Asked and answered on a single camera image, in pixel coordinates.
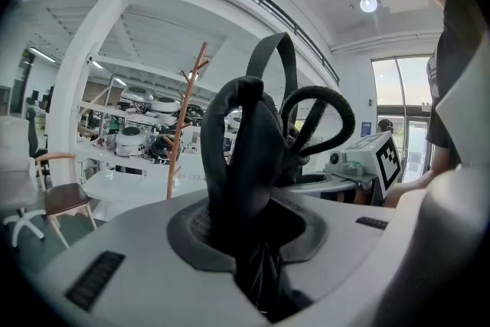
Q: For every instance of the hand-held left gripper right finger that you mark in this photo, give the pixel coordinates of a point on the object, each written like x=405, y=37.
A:
x=344, y=241

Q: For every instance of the white metal shelf unit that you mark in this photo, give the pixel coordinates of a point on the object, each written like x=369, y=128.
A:
x=115, y=184

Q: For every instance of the blue wall sign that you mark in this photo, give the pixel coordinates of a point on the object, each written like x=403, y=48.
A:
x=366, y=128

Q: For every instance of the pink patterned cloth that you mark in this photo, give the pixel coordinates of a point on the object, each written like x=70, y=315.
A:
x=105, y=141

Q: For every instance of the person's right forearm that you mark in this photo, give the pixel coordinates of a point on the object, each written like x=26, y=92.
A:
x=413, y=184

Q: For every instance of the black bag with straps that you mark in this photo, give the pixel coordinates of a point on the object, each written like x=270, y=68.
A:
x=249, y=149

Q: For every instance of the black office chair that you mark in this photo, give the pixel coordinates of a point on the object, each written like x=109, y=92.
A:
x=32, y=130

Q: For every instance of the round ceiling lamp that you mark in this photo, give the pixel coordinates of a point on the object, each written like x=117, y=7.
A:
x=368, y=4

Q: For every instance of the white ceiling air conditioner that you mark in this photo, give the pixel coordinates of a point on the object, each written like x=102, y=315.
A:
x=406, y=2

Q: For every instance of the person's black shirt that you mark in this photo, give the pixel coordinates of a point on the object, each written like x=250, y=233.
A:
x=451, y=61

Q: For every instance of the white office chair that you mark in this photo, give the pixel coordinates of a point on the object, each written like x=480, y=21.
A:
x=15, y=180

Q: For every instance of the wooden chair with brown seat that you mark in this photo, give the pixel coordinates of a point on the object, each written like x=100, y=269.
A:
x=65, y=197

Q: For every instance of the white round helmet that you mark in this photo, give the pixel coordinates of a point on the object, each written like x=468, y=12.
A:
x=130, y=139
x=165, y=105

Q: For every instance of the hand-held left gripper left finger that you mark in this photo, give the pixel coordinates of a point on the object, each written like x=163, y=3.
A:
x=145, y=279

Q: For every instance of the brown wooden coat rack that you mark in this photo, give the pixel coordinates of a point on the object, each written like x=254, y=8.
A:
x=183, y=115

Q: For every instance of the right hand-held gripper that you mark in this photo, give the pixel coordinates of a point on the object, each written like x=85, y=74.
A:
x=383, y=164

